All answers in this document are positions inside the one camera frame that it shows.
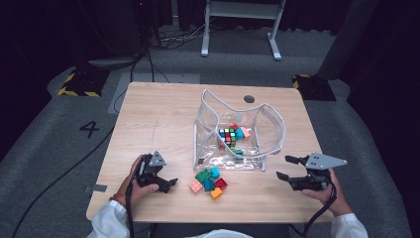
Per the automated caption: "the yellow black striped stand base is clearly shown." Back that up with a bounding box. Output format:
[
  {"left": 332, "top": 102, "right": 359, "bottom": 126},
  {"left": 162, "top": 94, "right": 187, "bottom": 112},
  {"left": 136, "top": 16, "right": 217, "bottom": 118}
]
[
  {"left": 57, "top": 67, "right": 110, "bottom": 98},
  {"left": 291, "top": 73, "right": 337, "bottom": 102}
]

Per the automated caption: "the long black floor cable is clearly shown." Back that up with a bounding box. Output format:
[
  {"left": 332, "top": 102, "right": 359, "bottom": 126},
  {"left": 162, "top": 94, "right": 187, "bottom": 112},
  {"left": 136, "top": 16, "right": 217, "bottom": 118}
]
[{"left": 11, "top": 125, "right": 116, "bottom": 238}]

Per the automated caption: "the white metal desk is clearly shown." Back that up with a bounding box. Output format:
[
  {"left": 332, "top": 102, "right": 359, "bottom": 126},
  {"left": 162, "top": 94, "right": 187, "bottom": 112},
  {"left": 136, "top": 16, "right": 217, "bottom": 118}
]
[{"left": 200, "top": 0, "right": 287, "bottom": 61}]

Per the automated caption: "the dark computer tower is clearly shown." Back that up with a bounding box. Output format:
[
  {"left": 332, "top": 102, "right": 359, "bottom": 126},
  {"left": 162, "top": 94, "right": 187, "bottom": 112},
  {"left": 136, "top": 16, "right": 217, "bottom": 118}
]
[{"left": 130, "top": 0, "right": 162, "bottom": 51}]

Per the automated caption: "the grey tape strip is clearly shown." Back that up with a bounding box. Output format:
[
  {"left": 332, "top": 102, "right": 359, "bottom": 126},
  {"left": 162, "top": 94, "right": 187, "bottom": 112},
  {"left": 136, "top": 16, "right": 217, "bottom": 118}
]
[{"left": 83, "top": 183, "right": 108, "bottom": 193}]

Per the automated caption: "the hand-held gripper cable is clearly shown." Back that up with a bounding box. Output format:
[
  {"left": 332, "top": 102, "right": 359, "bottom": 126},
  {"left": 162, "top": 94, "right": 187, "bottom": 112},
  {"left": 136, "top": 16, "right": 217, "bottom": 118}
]
[
  {"left": 125, "top": 179, "right": 137, "bottom": 238},
  {"left": 301, "top": 181, "right": 339, "bottom": 238}
]

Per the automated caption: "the person's left hand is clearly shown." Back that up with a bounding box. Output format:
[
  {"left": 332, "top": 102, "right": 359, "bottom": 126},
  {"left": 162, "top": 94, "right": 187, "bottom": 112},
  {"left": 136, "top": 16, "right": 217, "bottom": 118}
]
[{"left": 117, "top": 155, "right": 160, "bottom": 207}]

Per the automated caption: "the flat grey stand base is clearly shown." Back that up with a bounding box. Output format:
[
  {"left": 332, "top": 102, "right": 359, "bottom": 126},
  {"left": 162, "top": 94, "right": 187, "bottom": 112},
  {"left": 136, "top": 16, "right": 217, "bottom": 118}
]
[{"left": 87, "top": 57, "right": 140, "bottom": 68}]

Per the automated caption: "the clear bag with white trim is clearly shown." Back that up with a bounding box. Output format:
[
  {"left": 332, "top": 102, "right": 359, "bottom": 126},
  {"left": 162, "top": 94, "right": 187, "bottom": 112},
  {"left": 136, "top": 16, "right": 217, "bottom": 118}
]
[{"left": 192, "top": 88, "right": 287, "bottom": 173}]

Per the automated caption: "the pale pink building block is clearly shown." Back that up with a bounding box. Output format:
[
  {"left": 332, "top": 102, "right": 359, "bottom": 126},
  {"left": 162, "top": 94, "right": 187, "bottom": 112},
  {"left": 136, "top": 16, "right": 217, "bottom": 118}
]
[{"left": 188, "top": 179, "right": 203, "bottom": 193}]

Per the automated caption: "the right hand-held gripper cable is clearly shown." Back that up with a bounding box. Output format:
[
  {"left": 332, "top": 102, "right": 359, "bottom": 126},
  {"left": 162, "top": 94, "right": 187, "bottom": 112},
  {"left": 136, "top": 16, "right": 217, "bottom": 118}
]
[{"left": 301, "top": 181, "right": 339, "bottom": 238}]

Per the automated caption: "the colourful puzzle cube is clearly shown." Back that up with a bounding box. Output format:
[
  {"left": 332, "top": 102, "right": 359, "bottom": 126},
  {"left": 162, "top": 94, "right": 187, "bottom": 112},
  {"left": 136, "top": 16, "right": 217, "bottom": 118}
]
[{"left": 218, "top": 127, "right": 238, "bottom": 151}]

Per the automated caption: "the bundle of floor cables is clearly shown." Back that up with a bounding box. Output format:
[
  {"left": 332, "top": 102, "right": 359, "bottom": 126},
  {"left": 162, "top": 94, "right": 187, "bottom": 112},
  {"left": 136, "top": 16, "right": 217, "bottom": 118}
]
[{"left": 150, "top": 19, "right": 212, "bottom": 51}]

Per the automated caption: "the left hand-held gripper cable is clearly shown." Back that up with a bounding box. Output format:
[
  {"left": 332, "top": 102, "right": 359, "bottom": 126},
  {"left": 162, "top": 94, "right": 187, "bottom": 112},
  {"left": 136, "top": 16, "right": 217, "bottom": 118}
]
[{"left": 125, "top": 179, "right": 137, "bottom": 238}]

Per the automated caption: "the green building block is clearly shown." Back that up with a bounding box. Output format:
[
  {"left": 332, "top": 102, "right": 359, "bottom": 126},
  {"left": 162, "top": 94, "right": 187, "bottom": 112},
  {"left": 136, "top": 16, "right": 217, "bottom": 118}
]
[{"left": 194, "top": 168, "right": 213, "bottom": 183}]

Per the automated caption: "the yellow building block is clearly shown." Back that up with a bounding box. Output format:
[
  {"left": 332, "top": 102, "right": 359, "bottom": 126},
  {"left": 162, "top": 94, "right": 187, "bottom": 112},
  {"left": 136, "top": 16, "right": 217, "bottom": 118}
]
[{"left": 209, "top": 186, "right": 224, "bottom": 200}]

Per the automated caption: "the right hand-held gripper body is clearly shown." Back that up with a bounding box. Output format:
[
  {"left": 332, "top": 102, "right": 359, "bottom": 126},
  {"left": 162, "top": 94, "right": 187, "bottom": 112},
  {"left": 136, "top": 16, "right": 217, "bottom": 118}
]
[{"left": 290, "top": 152, "right": 349, "bottom": 192}]

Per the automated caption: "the grey upright panel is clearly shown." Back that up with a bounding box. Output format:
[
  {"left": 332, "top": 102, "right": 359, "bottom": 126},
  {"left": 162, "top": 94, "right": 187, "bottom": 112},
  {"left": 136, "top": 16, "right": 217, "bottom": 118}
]
[{"left": 316, "top": 0, "right": 379, "bottom": 80}]

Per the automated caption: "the person's right hand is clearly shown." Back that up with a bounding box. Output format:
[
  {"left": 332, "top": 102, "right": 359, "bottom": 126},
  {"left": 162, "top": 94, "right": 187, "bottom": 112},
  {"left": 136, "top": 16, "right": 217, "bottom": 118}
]
[{"left": 301, "top": 168, "right": 353, "bottom": 217}]

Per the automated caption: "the blue building block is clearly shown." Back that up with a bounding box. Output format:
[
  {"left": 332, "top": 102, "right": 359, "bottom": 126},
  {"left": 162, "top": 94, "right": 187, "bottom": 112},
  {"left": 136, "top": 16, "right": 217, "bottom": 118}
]
[{"left": 202, "top": 178, "right": 217, "bottom": 192}]

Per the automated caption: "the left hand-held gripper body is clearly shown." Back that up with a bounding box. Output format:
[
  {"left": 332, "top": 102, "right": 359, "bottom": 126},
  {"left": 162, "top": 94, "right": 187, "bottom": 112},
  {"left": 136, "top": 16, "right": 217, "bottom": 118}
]
[{"left": 136, "top": 151, "right": 167, "bottom": 192}]

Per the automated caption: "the person's white shirt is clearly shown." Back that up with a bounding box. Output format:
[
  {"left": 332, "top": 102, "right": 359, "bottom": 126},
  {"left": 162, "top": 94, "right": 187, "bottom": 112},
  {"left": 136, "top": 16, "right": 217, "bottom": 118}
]
[{"left": 184, "top": 228, "right": 256, "bottom": 238}]

